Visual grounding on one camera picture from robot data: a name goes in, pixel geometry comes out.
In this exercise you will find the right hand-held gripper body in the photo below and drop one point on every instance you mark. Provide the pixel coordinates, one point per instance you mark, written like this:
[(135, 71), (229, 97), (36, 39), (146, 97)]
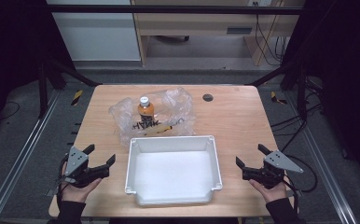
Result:
[(276, 163)]

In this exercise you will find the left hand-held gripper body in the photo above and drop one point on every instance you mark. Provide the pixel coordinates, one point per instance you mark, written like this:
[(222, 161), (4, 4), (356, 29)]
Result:
[(75, 161)]

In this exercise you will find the yellow item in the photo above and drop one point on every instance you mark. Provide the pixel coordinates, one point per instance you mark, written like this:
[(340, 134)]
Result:
[(158, 130)]

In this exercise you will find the orange drink bottle white cap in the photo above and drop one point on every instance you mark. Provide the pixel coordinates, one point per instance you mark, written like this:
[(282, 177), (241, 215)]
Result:
[(145, 112)]

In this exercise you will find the white plastic tray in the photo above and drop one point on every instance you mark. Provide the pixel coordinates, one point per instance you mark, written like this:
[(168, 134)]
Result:
[(172, 174)]

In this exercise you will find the clear plastic bag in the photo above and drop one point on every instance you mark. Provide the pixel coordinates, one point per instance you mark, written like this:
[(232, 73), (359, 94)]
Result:
[(178, 109)]

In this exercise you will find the person's right hand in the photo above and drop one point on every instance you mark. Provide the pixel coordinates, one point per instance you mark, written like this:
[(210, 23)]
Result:
[(273, 193)]

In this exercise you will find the person's left hand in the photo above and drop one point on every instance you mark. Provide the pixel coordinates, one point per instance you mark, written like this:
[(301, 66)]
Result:
[(77, 193)]

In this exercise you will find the yellow black floor tape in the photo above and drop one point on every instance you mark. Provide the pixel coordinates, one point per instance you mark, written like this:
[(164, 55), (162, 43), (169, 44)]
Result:
[(77, 97), (274, 97)]

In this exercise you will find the white cabinet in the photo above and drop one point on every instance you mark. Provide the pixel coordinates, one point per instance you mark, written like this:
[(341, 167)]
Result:
[(97, 37)]

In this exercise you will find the light wooden desk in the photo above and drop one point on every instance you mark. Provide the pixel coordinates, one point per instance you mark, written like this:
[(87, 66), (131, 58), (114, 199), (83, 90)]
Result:
[(196, 23)]

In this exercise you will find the aluminium floor rail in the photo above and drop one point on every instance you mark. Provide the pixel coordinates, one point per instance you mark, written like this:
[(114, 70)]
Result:
[(16, 161), (327, 174)]

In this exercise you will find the black metal frame stand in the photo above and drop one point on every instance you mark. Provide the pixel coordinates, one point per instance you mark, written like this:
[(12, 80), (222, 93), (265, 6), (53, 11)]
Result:
[(301, 90), (43, 87)]

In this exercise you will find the black horizontal frame bar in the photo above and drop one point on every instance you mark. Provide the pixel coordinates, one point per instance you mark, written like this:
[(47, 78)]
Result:
[(168, 9)]

